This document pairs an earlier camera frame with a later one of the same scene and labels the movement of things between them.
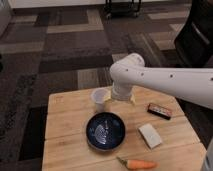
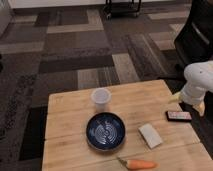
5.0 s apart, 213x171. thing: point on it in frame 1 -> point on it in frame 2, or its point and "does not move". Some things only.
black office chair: [194, 41] does not move
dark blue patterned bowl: [105, 130] does not move
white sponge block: [151, 137] does not move
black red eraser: [159, 111] -> [178, 116]
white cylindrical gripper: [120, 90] -> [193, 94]
